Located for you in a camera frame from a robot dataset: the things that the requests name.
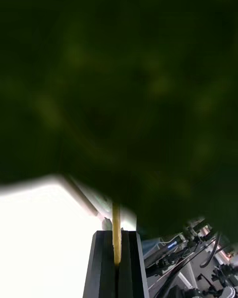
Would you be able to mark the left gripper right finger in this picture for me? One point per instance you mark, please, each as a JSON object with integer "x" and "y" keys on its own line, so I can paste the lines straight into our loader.
{"x": 132, "y": 270}

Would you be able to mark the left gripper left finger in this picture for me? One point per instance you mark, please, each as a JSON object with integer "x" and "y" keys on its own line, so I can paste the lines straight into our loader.
{"x": 102, "y": 268}

